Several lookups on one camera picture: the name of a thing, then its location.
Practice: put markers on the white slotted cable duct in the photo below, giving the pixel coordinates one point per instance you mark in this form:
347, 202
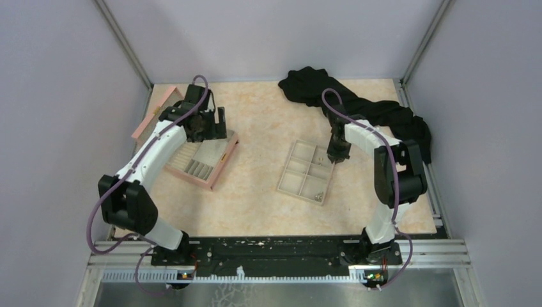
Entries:
176, 276

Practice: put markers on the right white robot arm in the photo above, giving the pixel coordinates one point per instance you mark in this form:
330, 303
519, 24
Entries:
399, 178

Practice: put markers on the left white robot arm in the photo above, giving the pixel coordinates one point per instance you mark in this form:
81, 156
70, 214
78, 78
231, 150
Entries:
125, 200

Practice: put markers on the beige divided tray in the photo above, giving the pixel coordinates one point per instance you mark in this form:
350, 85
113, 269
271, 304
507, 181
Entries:
307, 173

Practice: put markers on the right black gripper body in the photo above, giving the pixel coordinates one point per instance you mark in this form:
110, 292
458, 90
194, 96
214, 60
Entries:
338, 149

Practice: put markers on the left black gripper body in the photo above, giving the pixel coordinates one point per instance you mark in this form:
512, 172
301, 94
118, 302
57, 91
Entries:
208, 130

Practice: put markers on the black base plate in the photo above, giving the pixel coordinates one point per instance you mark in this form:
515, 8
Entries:
278, 257

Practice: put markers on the black cloth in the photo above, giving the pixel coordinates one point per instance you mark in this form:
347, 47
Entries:
306, 85

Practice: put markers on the pink jewelry box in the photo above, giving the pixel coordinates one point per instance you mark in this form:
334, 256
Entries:
197, 163

